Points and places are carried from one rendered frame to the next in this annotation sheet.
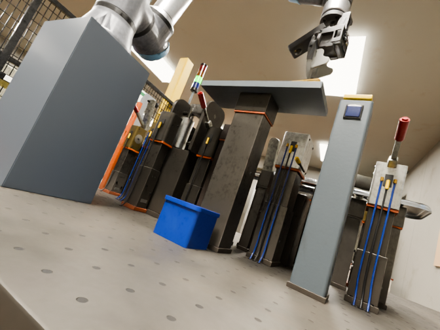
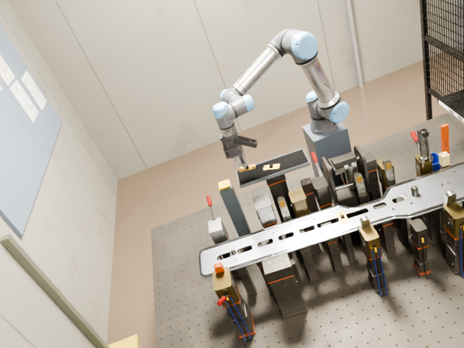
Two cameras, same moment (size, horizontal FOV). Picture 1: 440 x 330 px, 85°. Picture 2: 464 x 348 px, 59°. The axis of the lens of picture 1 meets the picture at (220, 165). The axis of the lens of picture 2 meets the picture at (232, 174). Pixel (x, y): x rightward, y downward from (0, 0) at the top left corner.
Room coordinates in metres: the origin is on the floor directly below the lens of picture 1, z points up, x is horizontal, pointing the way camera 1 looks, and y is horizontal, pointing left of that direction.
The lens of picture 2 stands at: (2.12, -1.02, 2.37)
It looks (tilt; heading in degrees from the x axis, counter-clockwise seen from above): 34 degrees down; 153
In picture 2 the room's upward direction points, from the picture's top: 22 degrees counter-clockwise
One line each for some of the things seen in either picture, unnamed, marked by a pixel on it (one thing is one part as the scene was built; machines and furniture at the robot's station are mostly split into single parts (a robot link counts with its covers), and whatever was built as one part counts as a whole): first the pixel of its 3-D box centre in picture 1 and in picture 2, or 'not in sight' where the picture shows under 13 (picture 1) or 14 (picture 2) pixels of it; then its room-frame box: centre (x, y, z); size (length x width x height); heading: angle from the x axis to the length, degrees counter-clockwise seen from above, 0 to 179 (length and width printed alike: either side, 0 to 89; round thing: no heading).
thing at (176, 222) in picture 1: (186, 222); not in sight; (0.60, 0.03, 0.75); 0.11 x 0.10 x 0.09; 57
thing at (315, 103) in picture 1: (260, 97); (272, 168); (0.67, -0.05, 1.16); 0.37 x 0.14 x 0.02; 57
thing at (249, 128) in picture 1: (236, 168); (282, 201); (0.67, -0.05, 0.92); 0.10 x 0.08 x 0.45; 57
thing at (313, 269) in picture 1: (333, 193); (237, 217); (0.53, -0.26, 0.92); 0.08 x 0.08 x 0.44; 57
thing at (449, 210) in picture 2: not in sight; (458, 242); (1.49, 0.19, 0.87); 0.12 x 0.07 x 0.35; 147
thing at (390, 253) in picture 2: not in sight; (384, 228); (1.18, 0.12, 0.84); 0.12 x 0.05 x 0.29; 147
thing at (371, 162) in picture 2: not in sight; (373, 189); (1.02, 0.27, 0.91); 0.07 x 0.05 x 0.42; 147
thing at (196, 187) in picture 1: (200, 177); (325, 208); (0.88, 0.05, 0.89); 0.12 x 0.07 x 0.38; 147
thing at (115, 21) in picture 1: (108, 33); (322, 119); (0.62, 0.42, 1.15); 0.15 x 0.15 x 0.10
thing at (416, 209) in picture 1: (232, 168); (339, 220); (1.08, -0.06, 1.00); 1.38 x 0.22 x 0.02; 57
